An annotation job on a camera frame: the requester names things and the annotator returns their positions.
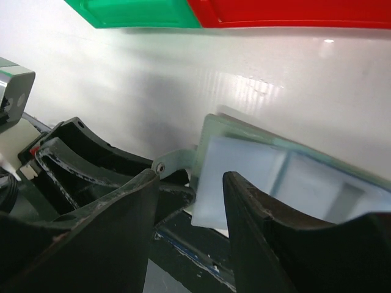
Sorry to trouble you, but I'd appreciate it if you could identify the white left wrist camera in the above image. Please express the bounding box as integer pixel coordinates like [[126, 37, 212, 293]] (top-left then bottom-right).
[[0, 58, 36, 133]]

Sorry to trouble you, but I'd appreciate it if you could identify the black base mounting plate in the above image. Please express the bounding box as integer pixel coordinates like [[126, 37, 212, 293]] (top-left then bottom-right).
[[150, 212, 236, 292]]

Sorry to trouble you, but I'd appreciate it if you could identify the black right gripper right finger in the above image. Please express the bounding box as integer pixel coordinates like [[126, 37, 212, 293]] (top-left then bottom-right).
[[222, 172, 390, 292]]

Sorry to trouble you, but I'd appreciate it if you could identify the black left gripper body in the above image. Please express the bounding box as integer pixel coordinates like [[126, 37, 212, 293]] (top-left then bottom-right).
[[0, 112, 62, 220]]

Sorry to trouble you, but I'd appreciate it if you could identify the red bin middle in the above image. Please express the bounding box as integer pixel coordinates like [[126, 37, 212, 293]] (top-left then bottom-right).
[[188, 0, 390, 29]]

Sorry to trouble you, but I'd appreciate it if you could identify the green plastic bin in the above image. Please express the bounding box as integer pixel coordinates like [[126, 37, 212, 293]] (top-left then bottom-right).
[[65, 0, 201, 28]]

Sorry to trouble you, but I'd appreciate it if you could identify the green leather card holder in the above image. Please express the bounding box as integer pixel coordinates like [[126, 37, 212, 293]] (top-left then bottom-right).
[[152, 114, 390, 230]]

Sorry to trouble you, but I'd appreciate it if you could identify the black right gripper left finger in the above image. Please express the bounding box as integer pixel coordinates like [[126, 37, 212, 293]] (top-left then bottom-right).
[[1, 169, 159, 292]]

